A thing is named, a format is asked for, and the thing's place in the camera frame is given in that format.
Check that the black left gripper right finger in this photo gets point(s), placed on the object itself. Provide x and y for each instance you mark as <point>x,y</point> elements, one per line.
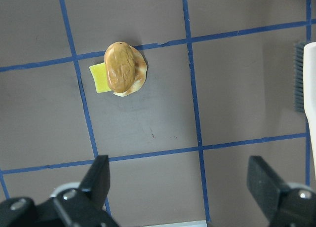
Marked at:
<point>283,204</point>

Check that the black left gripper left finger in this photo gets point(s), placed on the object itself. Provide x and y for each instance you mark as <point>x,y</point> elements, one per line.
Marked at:
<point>80,206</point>

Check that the yellow toy cheese slice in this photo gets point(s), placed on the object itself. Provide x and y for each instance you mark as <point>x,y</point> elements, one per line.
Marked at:
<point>99,74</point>

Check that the brown toy bread roll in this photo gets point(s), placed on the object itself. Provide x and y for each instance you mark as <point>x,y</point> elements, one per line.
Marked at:
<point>120,66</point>

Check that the white hand brush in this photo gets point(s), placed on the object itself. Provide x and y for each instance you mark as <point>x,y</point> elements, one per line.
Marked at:
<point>305,102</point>

